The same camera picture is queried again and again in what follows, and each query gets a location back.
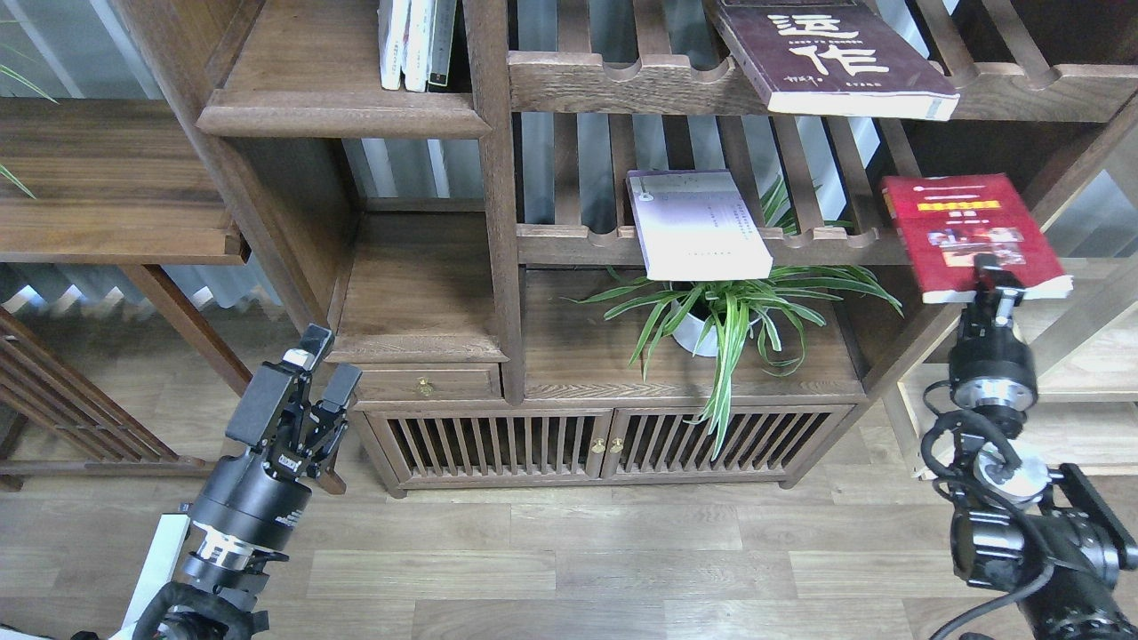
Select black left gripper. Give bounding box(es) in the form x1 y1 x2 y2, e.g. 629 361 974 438
188 325 362 563

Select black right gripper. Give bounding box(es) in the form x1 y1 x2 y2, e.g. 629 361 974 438
950 252 1038 411

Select red paperback book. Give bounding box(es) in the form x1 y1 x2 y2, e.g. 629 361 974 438
881 173 1073 304

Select dark maroon Chinese book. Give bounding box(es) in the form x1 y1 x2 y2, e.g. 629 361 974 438
706 1 959 121

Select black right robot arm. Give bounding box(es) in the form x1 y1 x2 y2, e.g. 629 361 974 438
921 254 1137 639

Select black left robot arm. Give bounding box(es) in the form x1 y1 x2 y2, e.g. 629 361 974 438
132 325 361 639

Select light wooden shelf unit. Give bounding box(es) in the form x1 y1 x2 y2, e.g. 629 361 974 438
880 147 1138 482

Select white flat bar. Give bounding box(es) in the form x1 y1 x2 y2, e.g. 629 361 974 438
110 512 190 639

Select green spider plant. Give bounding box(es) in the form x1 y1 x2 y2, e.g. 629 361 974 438
574 178 904 459

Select dark wooden side table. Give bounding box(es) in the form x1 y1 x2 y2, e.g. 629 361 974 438
1 98 251 491

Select white plant pot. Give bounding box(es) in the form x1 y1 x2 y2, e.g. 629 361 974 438
671 302 727 356

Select dark wooden bookshelf cabinet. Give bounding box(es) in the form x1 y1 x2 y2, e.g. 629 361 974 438
114 1 1135 497

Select pale lilac paperback book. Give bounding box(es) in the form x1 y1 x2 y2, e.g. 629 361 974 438
627 170 773 281

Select green leaves at left edge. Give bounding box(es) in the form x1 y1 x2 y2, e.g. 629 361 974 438
0 18 59 199

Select white upright book left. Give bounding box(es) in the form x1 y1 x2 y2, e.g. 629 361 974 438
377 0 411 91

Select white upright book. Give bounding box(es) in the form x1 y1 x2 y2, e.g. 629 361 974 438
377 0 411 91
402 0 436 92

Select white upright book middle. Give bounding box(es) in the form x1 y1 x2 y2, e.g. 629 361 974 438
402 0 436 92

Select dark spine upright book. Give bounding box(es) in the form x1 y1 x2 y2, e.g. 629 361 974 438
426 0 457 92

